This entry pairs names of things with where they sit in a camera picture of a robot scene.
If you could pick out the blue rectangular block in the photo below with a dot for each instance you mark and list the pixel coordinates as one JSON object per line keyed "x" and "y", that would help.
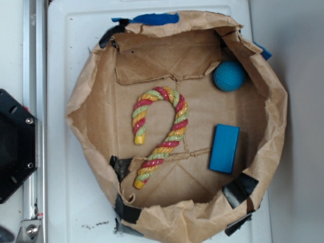
{"x": 224, "y": 148}

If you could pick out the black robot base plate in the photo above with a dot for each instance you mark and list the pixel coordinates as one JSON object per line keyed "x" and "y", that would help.
{"x": 18, "y": 145}

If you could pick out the aluminium extrusion rail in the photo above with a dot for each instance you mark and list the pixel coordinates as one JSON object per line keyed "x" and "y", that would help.
{"x": 35, "y": 99}

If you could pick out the multicolour rope candy cane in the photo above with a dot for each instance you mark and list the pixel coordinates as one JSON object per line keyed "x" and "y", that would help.
{"x": 172, "y": 140}

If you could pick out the blue textured ball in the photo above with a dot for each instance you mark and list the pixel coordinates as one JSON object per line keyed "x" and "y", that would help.
{"x": 229, "y": 76}

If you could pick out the brown paper bag tray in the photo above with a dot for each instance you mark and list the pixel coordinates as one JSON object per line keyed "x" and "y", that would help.
{"x": 183, "y": 201}

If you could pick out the metal corner bracket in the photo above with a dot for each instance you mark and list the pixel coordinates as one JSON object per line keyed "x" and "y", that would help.
{"x": 29, "y": 231}

